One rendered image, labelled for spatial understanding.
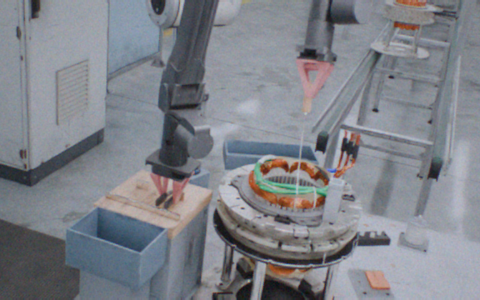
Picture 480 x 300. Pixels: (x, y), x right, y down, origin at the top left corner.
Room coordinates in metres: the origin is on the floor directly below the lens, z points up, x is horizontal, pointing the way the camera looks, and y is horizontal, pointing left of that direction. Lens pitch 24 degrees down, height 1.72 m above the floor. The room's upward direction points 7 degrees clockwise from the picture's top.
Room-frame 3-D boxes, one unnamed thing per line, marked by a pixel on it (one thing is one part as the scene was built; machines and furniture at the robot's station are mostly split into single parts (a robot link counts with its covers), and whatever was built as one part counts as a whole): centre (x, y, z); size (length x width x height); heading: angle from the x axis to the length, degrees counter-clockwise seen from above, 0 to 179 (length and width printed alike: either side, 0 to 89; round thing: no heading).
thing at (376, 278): (1.35, -0.43, 0.80); 0.07 x 0.05 x 0.01; 8
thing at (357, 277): (1.34, -0.41, 0.79); 0.12 x 0.09 x 0.02; 8
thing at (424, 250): (1.59, -0.58, 0.83); 0.09 x 0.09 x 0.10; 73
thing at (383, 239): (1.57, -0.43, 0.79); 0.15 x 0.05 x 0.02; 106
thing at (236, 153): (1.51, -0.11, 0.92); 0.25 x 0.11 x 0.28; 97
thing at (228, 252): (1.25, -0.03, 0.91); 0.02 x 0.02 x 0.21
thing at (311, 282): (1.25, -0.24, 0.83); 0.05 x 0.04 x 0.02; 39
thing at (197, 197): (1.17, 0.15, 1.05); 0.20 x 0.19 x 0.02; 160
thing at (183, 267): (1.17, 0.15, 0.91); 0.19 x 0.19 x 0.26; 70
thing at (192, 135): (1.10, 0.09, 1.29); 0.11 x 0.09 x 0.12; 36
